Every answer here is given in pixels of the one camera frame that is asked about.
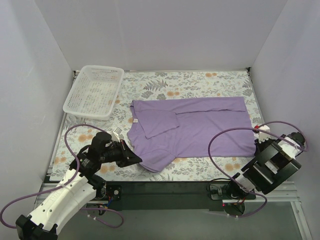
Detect purple t shirt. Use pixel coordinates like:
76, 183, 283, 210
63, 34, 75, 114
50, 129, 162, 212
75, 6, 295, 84
127, 96, 256, 173

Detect white plastic basket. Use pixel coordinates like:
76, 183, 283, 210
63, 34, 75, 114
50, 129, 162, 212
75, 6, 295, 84
62, 65, 125, 120

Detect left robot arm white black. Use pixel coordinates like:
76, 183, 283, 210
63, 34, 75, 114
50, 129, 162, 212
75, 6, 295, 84
15, 132, 142, 240

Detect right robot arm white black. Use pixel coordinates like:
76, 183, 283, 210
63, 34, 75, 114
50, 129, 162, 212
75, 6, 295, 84
230, 132, 305, 195

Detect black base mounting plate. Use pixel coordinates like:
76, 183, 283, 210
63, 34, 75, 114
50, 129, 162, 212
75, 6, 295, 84
88, 178, 256, 216

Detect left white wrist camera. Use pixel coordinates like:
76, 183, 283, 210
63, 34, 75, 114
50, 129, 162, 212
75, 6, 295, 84
110, 127, 122, 142

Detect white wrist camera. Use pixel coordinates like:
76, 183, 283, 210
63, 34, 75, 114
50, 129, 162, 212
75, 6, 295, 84
110, 127, 122, 142
254, 125, 271, 144

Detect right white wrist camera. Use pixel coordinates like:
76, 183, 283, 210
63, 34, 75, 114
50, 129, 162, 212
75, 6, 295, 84
254, 125, 271, 144

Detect aluminium frame rail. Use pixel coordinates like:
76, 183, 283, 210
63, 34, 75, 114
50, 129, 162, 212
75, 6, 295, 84
257, 182, 313, 240

